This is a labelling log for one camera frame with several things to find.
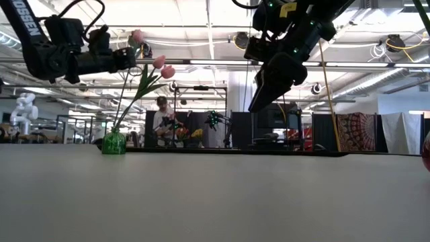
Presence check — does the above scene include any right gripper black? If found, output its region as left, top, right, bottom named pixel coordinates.
left=244, top=19, right=337, bottom=114

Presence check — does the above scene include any person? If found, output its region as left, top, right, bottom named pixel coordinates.
left=153, top=96, right=185, bottom=148

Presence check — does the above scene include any white hanging cloth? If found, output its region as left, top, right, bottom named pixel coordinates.
left=381, top=112, right=425, bottom=155

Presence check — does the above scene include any orange flower bouquet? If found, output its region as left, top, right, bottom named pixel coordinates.
left=176, top=126, right=191, bottom=142

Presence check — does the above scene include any green glass vase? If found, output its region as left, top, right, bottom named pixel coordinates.
left=101, top=126, right=127, bottom=155

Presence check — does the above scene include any white square pillar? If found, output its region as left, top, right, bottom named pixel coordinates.
left=227, top=69, right=253, bottom=114

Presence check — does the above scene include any red patterned tapestry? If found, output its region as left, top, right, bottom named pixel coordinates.
left=337, top=112, right=377, bottom=153

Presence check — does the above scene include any black metal frame rig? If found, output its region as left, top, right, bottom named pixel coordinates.
left=173, top=85, right=228, bottom=149

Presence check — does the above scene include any yellow hanging cable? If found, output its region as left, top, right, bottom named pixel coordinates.
left=318, top=40, right=341, bottom=152

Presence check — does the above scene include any yellow cable tag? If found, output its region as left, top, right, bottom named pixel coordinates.
left=279, top=2, right=298, bottom=18

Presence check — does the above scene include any black hanging cable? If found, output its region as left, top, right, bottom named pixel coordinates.
left=282, top=95, right=289, bottom=142

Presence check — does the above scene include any black partition curtain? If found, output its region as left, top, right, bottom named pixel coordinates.
left=311, top=112, right=338, bottom=152
left=230, top=111, right=253, bottom=149
left=144, top=110, right=226, bottom=149

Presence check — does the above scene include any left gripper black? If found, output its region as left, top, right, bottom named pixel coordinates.
left=44, top=15, right=137, bottom=85

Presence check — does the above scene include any pink artificial tulip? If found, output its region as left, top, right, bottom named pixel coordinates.
left=116, top=54, right=167, bottom=132
left=116, top=65, right=176, bottom=132
left=112, top=29, right=145, bottom=132

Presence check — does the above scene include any silver ventilation duct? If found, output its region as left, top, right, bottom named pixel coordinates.
left=0, top=30, right=24, bottom=51

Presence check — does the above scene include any black monitor screen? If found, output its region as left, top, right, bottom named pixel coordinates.
left=257, top=102, right=300, bottom=130

